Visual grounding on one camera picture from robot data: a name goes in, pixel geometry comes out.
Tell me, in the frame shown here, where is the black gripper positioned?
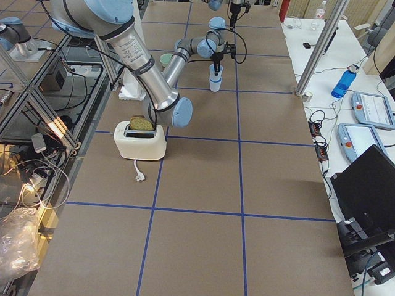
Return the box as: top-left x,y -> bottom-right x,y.
211,52 -> 224,76
230,0 -> 245,28

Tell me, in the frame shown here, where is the light blue cup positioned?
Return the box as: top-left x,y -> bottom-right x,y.
209,78 -> 222,93
209,64 -> 223,82

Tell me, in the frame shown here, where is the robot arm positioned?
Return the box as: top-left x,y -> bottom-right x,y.
204,0 -> 252,29
51,1 -> 226,128

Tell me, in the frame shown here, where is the green bowl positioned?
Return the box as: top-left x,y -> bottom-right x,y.
159,53 -> 173,68

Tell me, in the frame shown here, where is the bread slice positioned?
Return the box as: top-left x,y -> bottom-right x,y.
129,115 -> 155,131

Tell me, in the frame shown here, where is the cream toaster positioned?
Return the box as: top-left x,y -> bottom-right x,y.
113,121 -> 167,160

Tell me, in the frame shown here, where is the blue water bottle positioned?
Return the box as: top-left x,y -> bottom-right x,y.
331,64 -> 360,98

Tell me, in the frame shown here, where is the white power plug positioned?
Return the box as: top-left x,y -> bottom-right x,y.
133,160 -> 146,182

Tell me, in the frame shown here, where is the teach pendant near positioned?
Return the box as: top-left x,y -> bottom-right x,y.
337,123 -> 387,162

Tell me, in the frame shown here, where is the teach pendant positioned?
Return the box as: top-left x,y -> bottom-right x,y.
337,123 -> 387,162
351,92 -> 394,130

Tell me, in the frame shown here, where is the teach pendant far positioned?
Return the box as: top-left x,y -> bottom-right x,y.
351,92 -> 394,130

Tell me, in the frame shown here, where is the black laptop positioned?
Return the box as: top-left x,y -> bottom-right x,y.
330,145 -> 394,229

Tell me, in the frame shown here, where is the plastic bag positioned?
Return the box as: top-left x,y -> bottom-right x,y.
1,208 -> 39,284

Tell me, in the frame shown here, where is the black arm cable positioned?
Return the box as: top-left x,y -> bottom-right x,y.
204,27 -> 247,65

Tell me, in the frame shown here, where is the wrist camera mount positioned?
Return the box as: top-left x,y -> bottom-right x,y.
223,42 -> 236,60

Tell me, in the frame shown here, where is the aluminium frame post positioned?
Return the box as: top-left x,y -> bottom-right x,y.
294,0 -> 350,97

